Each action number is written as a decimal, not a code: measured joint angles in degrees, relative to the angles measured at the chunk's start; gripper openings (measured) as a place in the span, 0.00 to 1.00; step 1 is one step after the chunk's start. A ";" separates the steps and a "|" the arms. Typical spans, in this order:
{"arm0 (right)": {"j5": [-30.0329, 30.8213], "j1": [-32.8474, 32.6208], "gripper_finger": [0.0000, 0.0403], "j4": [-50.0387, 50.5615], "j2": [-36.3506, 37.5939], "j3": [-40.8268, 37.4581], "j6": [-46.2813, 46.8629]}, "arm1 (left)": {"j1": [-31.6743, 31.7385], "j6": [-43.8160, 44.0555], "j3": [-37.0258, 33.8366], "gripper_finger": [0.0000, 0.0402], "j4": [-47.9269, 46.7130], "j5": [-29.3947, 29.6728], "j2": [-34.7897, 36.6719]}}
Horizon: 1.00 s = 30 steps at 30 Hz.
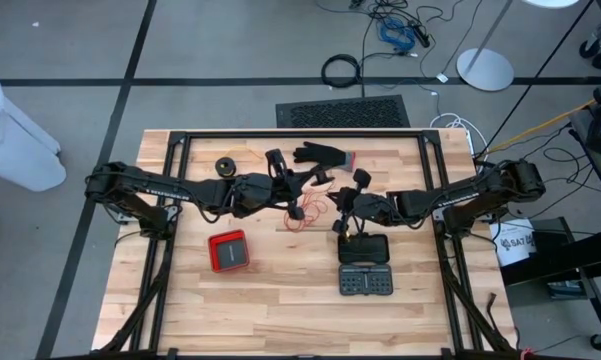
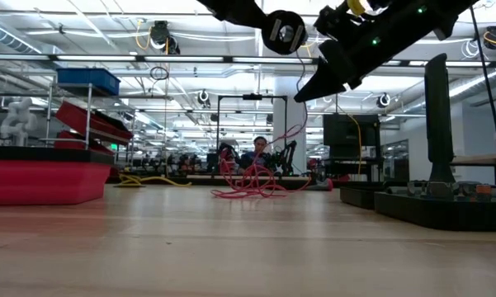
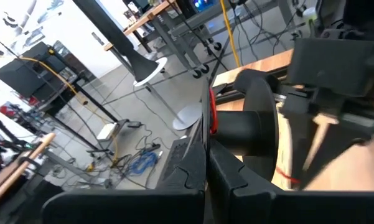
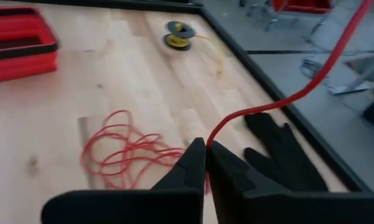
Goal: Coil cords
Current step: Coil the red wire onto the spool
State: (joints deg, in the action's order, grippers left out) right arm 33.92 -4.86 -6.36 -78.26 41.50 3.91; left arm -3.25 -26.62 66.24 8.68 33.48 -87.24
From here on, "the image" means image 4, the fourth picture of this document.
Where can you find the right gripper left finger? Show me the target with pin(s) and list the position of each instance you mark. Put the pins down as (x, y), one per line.
(143, 207)

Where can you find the grey office chair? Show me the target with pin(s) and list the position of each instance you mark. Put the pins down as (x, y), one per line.
(269, 19)

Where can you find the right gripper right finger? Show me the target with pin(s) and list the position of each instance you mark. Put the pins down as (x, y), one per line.
(267, 208)

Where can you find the red collapsible container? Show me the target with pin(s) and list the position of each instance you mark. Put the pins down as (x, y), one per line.
(18, 65)

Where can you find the black aluminium table frame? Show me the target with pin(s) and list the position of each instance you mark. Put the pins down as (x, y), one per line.
(258, 73)

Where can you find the red storage bin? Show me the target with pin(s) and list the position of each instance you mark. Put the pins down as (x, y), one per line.
(302, 5)

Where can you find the black work glove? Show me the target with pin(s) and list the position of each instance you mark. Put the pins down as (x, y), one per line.
(283, 155)

